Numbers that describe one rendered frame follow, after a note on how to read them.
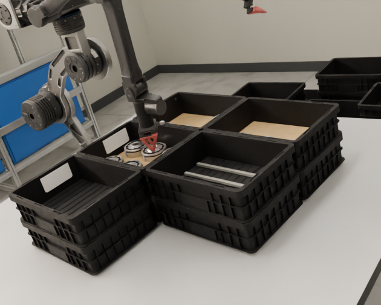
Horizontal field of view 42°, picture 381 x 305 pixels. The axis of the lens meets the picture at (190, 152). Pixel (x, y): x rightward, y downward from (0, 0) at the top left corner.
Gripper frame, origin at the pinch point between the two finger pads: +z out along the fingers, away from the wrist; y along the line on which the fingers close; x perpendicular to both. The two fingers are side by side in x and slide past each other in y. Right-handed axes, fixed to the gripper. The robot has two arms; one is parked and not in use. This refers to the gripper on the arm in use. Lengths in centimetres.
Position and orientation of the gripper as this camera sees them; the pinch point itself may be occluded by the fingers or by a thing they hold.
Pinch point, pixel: (152, 146)
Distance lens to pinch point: 193.0
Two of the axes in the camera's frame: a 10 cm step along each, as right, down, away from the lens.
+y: -0.4, -4.5, 8.9
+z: 2.1, 8.7, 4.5
